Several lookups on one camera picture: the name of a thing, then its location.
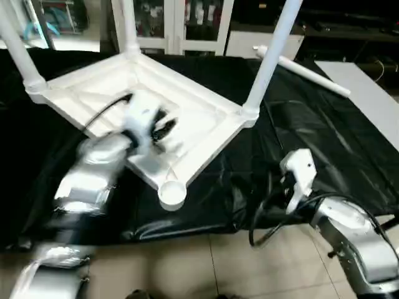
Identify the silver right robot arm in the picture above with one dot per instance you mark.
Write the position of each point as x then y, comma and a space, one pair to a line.
355, 243

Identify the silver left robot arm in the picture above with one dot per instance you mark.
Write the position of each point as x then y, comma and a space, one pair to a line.
87, 180

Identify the white plastic table top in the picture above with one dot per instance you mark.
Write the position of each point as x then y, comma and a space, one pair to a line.
199, 118

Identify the black work mat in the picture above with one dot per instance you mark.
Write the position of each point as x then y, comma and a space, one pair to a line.
324, 143

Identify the white glass-door cabinet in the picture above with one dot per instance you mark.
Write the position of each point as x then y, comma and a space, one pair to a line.
181, 25

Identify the black metal stand leg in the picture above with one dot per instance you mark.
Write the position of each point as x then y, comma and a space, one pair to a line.
389, 222

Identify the white drawer unit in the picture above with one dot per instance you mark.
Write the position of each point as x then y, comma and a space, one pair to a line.
243, 43

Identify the teal storage box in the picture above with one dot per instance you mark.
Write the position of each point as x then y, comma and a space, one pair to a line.
53, 18

